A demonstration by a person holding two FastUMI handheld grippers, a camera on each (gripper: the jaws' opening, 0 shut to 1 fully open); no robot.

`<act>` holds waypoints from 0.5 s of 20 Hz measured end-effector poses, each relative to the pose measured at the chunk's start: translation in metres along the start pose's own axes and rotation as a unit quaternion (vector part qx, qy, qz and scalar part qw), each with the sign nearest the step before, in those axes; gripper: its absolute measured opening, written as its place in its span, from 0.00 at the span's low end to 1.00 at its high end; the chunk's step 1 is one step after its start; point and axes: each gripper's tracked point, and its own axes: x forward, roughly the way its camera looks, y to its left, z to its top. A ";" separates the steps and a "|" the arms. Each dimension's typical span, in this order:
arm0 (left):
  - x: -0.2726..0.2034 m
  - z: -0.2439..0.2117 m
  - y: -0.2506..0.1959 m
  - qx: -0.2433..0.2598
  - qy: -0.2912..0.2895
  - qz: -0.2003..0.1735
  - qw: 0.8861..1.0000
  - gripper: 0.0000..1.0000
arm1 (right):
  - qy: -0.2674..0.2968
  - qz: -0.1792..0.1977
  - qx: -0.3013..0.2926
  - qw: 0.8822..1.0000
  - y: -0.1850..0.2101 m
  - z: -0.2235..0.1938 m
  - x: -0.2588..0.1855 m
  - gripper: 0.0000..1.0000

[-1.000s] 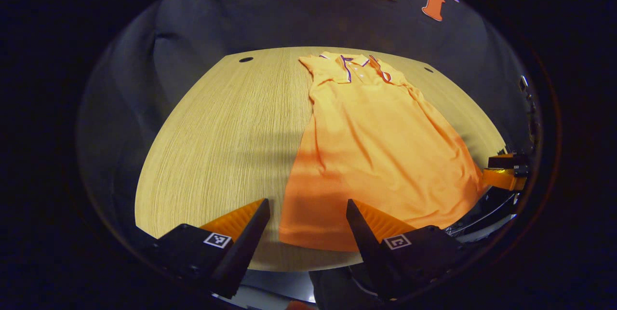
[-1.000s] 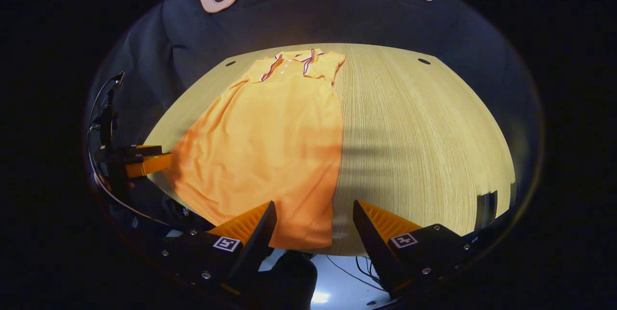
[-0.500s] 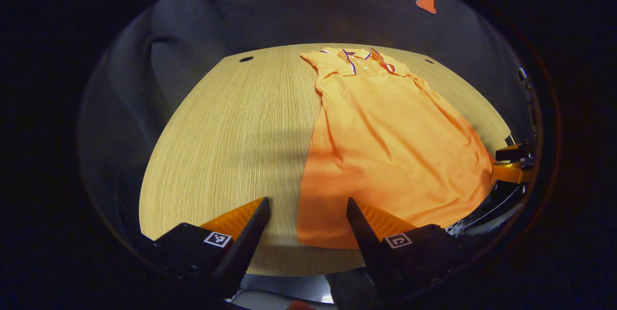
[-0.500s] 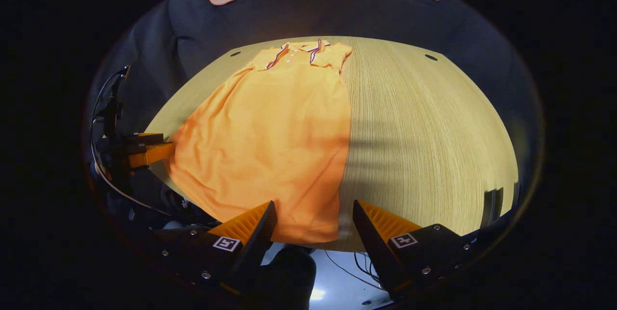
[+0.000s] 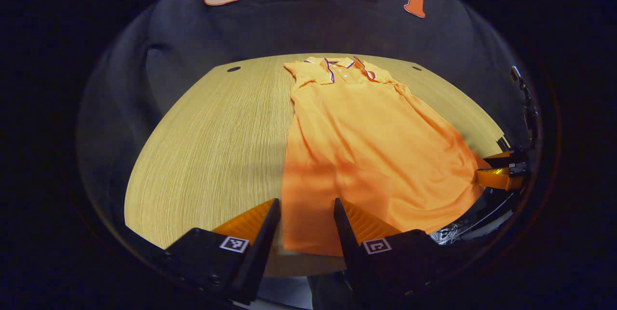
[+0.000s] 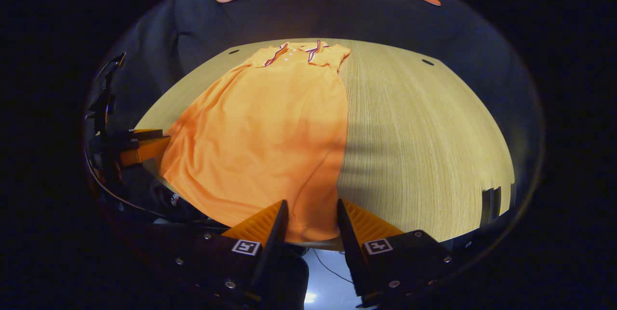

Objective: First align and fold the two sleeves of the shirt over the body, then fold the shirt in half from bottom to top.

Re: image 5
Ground black equipment stand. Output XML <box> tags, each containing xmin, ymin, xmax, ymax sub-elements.
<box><xmin>510</xmin><ymin>66</ymin><xmax>539</xmax><ymax>149</ymax></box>

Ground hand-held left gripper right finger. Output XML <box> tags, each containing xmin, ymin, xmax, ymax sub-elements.
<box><xmin>334</xmin><ymin>198</ymin><xmax>458</xmax><ymax>308</ymax></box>

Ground person's dark trousers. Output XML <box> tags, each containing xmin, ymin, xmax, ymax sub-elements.
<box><xmin>307</xmin><ymin>274</ymin><xmax>352</xmax><ymax>310</ymax></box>

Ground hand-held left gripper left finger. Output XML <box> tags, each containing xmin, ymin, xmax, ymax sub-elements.
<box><xmin>164</xmin><ymin>198</ymin><xmax>281</xmax><ymax>305</ymax></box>

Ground orange T-shirt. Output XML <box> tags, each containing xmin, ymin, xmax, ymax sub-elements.
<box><xmin>281</xmin><ymin>56</ymin><xmax>492</xmax><ymax>257</ymax></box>

